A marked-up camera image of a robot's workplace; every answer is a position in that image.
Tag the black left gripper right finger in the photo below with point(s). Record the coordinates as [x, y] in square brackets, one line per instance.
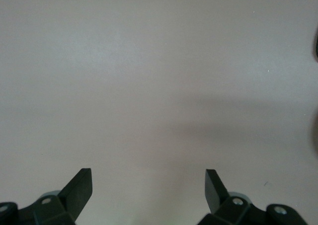
[218, 200]

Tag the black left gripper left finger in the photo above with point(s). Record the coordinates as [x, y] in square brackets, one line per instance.
[74, 197]

